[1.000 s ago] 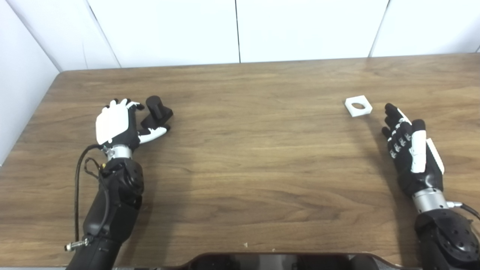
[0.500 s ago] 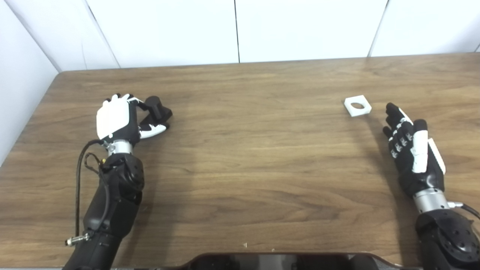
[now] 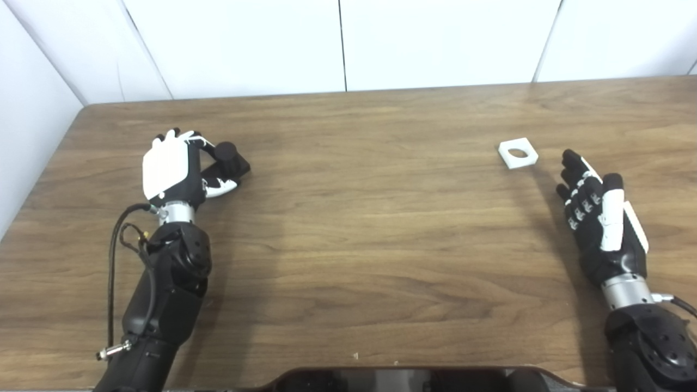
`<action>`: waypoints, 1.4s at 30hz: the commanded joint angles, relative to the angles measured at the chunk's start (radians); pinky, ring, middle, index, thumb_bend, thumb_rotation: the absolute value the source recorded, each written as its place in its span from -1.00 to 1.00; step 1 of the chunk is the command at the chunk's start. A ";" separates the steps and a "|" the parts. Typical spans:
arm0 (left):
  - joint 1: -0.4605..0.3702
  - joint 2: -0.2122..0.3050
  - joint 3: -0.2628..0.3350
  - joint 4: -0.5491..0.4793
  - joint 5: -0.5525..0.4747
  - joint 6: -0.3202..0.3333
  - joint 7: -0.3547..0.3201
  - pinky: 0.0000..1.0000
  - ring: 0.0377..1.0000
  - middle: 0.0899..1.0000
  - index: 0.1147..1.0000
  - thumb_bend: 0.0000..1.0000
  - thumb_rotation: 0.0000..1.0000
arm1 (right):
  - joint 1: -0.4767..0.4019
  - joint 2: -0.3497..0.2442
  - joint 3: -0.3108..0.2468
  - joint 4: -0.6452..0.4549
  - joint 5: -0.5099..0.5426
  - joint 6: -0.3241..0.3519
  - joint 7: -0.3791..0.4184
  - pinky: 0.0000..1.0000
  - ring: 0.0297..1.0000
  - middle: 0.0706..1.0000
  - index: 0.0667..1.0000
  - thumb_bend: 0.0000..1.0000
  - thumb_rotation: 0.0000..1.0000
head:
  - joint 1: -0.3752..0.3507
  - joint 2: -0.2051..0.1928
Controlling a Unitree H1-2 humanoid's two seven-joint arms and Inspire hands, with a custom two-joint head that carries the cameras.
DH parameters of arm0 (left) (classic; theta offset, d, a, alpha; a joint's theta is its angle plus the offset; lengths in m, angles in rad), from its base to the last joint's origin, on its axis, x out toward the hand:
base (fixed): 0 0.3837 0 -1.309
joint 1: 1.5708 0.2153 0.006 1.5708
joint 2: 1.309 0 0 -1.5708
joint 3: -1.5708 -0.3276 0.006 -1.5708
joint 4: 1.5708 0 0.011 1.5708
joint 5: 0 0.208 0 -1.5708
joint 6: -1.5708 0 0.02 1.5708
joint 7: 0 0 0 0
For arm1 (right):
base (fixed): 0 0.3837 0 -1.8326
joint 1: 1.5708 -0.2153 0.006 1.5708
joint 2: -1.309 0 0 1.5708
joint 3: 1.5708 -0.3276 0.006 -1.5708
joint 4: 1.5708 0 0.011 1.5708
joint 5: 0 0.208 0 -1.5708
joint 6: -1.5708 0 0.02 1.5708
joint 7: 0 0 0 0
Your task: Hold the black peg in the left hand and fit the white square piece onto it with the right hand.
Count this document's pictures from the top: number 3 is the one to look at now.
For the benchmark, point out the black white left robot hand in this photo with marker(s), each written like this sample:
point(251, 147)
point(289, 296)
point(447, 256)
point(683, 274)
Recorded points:
point(163, 163)

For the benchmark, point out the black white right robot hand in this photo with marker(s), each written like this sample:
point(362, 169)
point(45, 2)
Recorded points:
point(612, 261)

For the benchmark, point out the black peg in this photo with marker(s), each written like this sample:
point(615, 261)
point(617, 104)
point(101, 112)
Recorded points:
point(231, 160)

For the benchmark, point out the white square piece with hole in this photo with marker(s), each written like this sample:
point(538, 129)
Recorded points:
point(525, 159)

